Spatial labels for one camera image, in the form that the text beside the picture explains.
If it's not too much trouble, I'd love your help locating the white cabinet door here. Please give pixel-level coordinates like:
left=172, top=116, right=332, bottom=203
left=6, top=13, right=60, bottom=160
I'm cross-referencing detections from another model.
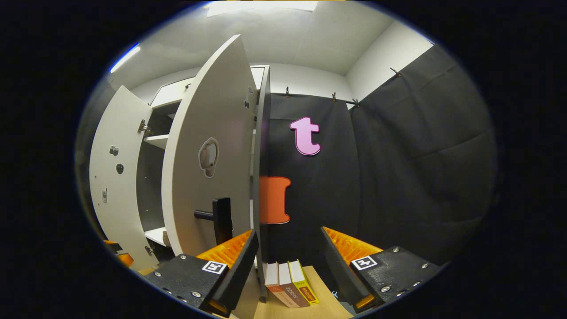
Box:
left=161, top=35, right=262, bottom=319
left=89, top=85, right=160, bottom=271

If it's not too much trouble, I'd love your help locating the yellow book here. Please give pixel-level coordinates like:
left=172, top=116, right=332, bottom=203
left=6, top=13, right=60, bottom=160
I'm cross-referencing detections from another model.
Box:
left=288, top=259, right=319, bottom=305

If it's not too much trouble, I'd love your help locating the white shoe cabinet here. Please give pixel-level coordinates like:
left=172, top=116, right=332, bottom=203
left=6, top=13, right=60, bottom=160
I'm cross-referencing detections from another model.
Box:
left=137, top=64, right=272, bottom=304

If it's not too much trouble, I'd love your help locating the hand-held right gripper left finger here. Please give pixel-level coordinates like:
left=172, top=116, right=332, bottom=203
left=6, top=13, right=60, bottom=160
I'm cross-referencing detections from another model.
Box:
left=144, top=229, right=260, bottom=317

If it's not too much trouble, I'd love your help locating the white and orange book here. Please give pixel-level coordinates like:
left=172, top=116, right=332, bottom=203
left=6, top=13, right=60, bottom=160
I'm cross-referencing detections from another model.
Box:
left=264, top=262, right=293, bottom=308

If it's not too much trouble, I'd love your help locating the black door handle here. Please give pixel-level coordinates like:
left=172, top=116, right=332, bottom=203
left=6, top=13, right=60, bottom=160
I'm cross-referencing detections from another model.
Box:
left=194, top=197, right=233, bottom=245

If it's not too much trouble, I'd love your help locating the black backdrop cloth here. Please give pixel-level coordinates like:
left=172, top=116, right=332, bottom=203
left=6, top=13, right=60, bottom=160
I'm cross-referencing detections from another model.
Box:
left=266, top=44, right=497, bottom=284

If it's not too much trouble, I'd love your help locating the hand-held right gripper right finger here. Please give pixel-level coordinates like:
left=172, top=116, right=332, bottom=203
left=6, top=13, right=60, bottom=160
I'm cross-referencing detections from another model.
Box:
left=320, top=226, right=443, bottom=313

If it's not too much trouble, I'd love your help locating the brown book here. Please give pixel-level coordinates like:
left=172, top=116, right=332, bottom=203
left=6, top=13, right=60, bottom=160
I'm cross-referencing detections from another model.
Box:
left=278, top=262, right=311, bottom=308

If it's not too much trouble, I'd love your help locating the long ceiling light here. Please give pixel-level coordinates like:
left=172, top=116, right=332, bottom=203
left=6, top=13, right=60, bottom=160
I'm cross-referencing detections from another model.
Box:
left=110, top=43, right=141, bottom=74
left=206, top=0, right=319, bottom=17

